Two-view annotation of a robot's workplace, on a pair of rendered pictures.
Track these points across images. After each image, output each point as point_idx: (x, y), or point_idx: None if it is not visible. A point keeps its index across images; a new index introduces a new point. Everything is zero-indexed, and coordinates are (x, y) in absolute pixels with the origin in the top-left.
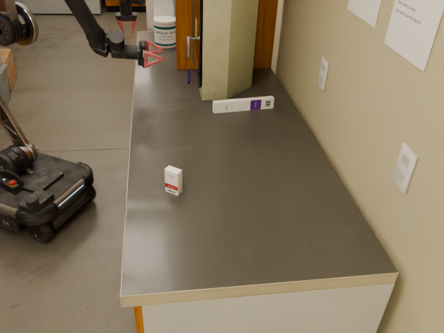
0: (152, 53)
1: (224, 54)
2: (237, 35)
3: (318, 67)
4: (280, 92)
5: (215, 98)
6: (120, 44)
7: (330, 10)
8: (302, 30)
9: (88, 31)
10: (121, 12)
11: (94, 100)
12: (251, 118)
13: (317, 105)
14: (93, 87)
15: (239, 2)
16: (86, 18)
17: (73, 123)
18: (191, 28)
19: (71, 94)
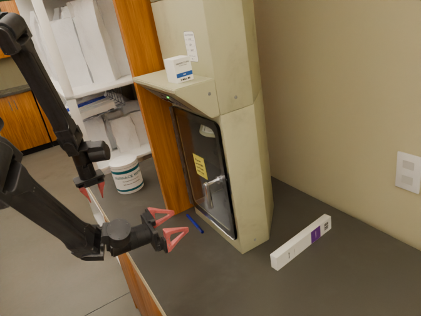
0: (161, 222)
1: (258, 187)
2: (262, 158)
3: (388, 163)
4: (311, 201)
5: (257, 243)
6: (128, 237)
7: (396, 93)
8: (322, 125)
9: (70, 239)
10: (81, 177)
11: (39, 259)
12: (327, 257)
13: (402, 209)
14: (31, 244)
15: (258, 118)
16: (66, 225)
17: (25, 300)
18: (176, 165)
19: (9, 263)
